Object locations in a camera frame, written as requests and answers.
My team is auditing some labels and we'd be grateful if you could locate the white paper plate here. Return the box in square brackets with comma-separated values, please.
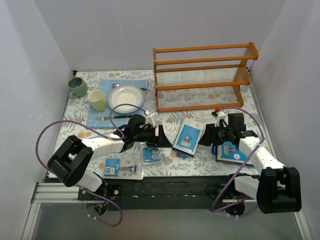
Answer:
[107, 85, 146, 114]

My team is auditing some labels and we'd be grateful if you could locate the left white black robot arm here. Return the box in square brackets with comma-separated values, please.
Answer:
[47, 114, 172, 200]

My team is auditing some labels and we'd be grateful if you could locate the blue checked cloth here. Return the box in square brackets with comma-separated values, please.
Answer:
[86, 78, 148, 129]

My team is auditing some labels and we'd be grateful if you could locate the floral table mat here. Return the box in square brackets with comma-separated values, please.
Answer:
[47, 69, 283, 179]

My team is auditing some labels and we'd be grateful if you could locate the white blue harrys razor box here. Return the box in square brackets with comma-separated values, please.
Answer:
[211, 142, 247, 166]

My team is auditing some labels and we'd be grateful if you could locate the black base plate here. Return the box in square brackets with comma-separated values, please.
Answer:
[77, 175, 257, 212]

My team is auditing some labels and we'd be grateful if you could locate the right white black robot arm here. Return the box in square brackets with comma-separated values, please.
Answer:
[199, 109, 302, 214]

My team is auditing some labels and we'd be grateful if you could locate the aluminium frame rail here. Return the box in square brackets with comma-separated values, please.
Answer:
[21, 183, 313, 240]

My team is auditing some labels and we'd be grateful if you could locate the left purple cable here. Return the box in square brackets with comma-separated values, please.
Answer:
[34, 103, 151, 227]

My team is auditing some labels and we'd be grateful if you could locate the black handled fork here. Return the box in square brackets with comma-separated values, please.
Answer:
[97, 115, 133, 121]

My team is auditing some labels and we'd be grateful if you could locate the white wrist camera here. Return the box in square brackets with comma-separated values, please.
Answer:
[145, 112, 160, 126]
[211, 108, 227, 127]

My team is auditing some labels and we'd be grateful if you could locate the pale yellow cup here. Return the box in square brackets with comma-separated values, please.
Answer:
[87, 89, 107, 112]

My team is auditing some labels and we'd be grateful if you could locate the green ceramic mug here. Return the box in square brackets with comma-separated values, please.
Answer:
[68, 77, 88, 99]

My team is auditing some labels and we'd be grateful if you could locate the orange wooden shelf rack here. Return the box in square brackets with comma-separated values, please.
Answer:
[152, 42, 259, 113]

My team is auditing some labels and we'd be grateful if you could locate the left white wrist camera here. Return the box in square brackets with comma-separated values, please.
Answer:
[145, 112, 160, 126]

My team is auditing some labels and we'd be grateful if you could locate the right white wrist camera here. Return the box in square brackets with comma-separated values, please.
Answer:
[211, 108, 227, 127]

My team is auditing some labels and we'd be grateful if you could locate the razor blister pack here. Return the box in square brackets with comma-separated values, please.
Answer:
[139, 142, 162, 166]
[103, 158, 144, 181]

